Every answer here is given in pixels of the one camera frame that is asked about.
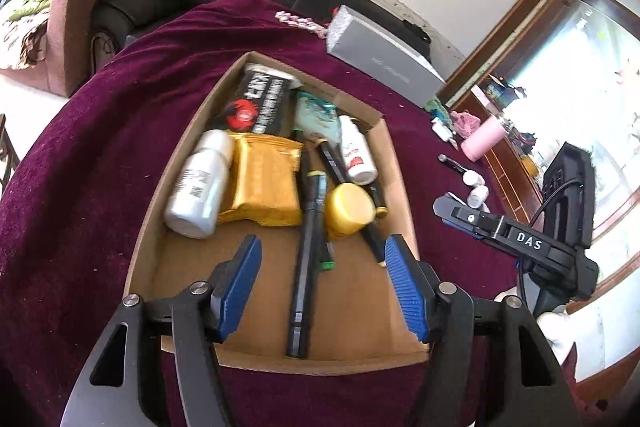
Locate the grey shoe box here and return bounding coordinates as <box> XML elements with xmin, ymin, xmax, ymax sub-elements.
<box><xmin>326</xmin><ymin>4</ymin><xmax>445</xmax><ymax>107</ymax></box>

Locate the green cloth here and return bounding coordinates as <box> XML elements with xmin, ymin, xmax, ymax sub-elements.
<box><xmin>424</xmin><ymin>98</ymin><xmax>451</xmax><ymax>124</ymax></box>

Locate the cardboard box tray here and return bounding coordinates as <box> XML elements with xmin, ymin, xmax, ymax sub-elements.
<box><xmin>125</xmin><ymin>52</ymin><xmax>428</xmax><ymax>376</ymax></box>

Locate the teal tissue packet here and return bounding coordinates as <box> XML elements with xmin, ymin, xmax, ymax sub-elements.
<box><xmin>293</xmin><ymin>91</ymin><xmax>341</xmax><ymax>146</ymax></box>

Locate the white spray bottle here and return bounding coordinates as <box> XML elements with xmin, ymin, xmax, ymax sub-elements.
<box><xmin>338</xmin><ymin>115</ymin><xmax>378</xmax><ymax>185</ymax></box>

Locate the black marker yellow cap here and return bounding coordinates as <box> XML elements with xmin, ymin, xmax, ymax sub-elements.
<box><xmin>314</xmin><ymin>138</ymin><xmax>388</xmax><ymax>219</ymax></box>

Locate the black marker grey cap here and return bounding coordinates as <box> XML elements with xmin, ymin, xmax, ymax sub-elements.
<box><xmin>437</xmin><ymin>154</ymin><xmax>468</xmax><ymax>174</ymax></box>

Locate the yellow foil packet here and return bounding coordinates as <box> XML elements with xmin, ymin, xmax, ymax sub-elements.
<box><xmin>217</xmin><ymin>133</ymin><xmax>303</xmax><ymax>228</ymax></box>

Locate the white gloved right hand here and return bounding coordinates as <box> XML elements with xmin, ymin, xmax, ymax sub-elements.
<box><xmin>494</xmin><ymin>287</ymin><xmax>582</xmax><ymax>388</ymax></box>

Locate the black marker gold cap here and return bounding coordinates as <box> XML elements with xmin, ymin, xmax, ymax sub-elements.
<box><xmin>285</xmin><ymin>170</ymin><xmax>328</xmax><ymax>359</ymax></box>

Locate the black Chinese text pouch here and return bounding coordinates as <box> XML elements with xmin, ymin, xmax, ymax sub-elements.
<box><xmin>206</xmin><ymin>63</ymin><xmax>302</xmax><ymax>136</ymax></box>

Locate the white charger adapter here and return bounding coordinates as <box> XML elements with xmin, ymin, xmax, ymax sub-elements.
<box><xmin>432</xmin><ymin>117</ymin><xmax>454</xmax><ymax>142</ymax></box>

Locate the pink bead bracelet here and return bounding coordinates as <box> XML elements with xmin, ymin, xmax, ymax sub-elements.
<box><xmin>274</xmin><ymin>10</ymin><xmax>331</xmax><ymax>40</ymax></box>

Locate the pink thermos bottle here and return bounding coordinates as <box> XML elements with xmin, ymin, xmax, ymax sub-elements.
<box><xmin>461</xmin><ymin>116</ymin><xmax>508</xmax><ymax>161</ymax></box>

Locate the white bottle green label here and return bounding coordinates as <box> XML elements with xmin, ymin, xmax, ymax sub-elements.
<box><xmin>164</xmin><ymin>129</ymin><xmax>234</xmax><ymax>239</ymax></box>

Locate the pink cloth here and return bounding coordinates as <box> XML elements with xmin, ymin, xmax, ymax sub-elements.
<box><xmin>449</xmin><ymin>110</ymin><xmax>482</xmax><ymax>139</ymax></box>

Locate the white pill bottle red label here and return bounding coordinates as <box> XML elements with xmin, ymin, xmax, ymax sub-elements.
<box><xmin>462</xmin><ymin>169</ymin><xmax>485</xmax><ymax>187</ymax></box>

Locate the brown wooden headboard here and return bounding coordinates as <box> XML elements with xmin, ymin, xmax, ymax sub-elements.
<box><xmin>485</xmin><ymin>139</ymin><xmax>542</xmax><ymax>225</ymax></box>

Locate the yellow tape roll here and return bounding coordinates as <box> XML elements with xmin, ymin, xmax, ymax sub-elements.
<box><xmin>324</xmin><ymin>183</ymin><xmax>375</xmax><ymax>239</ymax></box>

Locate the black marker green cap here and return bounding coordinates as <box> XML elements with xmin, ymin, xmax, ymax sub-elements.
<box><xmin>297</xmin><ymin>146</ymin><xmax>335</xmax><ymax>271</ymax></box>

